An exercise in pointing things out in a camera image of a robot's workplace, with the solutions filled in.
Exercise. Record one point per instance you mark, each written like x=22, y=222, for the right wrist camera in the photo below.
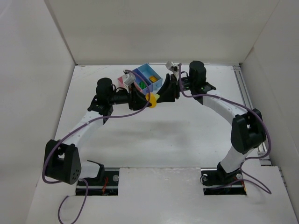
x=174, y=68

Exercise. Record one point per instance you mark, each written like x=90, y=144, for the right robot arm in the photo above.
x=207, y=95

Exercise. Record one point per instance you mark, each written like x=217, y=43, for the yellow oval lego piece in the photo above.
x=151, y=100

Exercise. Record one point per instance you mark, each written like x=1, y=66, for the green 2x2 lego brick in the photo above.
x=142, y=85

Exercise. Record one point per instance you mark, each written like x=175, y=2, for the aluminium rail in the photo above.
x=253, y=131

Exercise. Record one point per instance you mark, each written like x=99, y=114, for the pale lime lego piece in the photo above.
x=158, y=96

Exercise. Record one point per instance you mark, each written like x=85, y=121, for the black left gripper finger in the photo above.
x=138, y=105
x=135, y=95

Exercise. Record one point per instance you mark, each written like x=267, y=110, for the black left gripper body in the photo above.
x=133, y=99

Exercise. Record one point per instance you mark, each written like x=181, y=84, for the purple drawer container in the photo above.
x=144, y=78

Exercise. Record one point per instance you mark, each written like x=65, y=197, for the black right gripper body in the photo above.
x=175, y=86

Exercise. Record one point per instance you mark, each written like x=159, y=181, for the pink drawer container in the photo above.
x=121, y=81

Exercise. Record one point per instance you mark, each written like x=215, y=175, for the light blue drawer container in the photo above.
x=152, y=72

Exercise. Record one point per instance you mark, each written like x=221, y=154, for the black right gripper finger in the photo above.
x=166, y=84
x=168, y=96

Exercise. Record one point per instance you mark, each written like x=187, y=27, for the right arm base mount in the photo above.
x=215, y=183

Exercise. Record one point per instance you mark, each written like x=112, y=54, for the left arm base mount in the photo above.
x=101, y=181

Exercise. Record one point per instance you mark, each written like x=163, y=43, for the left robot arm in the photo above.
x=62, y=162

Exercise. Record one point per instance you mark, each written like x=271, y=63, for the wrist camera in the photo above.
x=174, y=68
x=128, y=78

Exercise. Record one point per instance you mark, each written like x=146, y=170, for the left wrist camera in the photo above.
x=128, y=78

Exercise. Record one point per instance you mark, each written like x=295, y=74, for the yellow striped lego brick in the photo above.
x=153, y=79

